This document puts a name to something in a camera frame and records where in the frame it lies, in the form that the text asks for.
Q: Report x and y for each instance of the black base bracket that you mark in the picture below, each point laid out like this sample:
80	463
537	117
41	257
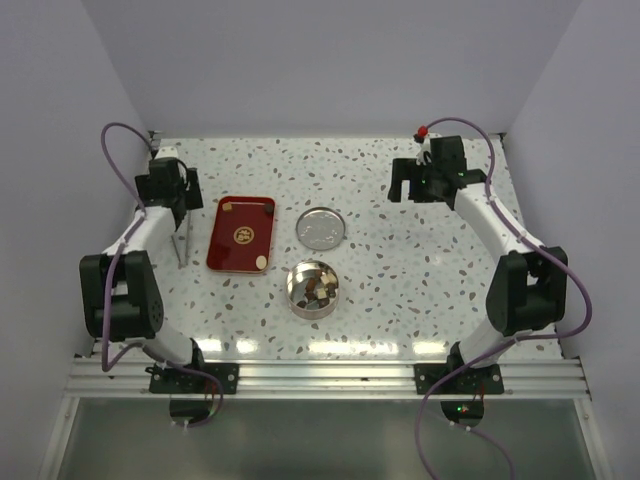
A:
220	378
473	380

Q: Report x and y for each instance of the right black base bracket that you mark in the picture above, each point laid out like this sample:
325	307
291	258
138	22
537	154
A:
473	380

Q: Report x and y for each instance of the round cream chocolate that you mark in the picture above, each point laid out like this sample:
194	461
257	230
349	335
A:
260	261

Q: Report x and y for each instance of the aluminium front rail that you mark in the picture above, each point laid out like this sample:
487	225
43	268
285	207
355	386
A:
349	380

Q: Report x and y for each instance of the round silver tin lid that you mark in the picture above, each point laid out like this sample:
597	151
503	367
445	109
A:
320	229

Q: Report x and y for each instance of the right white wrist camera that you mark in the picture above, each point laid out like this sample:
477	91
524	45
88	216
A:
430	145

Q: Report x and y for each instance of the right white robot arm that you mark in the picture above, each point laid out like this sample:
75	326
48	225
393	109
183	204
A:
528	290

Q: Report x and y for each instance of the left black base bracket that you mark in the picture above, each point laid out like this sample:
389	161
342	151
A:
220	378

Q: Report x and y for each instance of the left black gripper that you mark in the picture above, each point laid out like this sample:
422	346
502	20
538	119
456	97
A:
191	194

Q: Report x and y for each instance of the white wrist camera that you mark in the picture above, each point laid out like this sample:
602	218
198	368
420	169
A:
430	145
167	152

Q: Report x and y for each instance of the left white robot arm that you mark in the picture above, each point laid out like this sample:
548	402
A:
121	298

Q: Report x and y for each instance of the round silver tin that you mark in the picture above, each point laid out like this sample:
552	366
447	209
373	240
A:
301	302

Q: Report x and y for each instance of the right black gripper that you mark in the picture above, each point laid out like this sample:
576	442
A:
407	169

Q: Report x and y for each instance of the red rectangular tray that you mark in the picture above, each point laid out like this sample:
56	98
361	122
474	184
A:
240	236

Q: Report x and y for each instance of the metal serving tongs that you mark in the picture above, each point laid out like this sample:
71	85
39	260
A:
180	238

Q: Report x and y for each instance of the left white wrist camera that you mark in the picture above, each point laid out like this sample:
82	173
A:
167	152

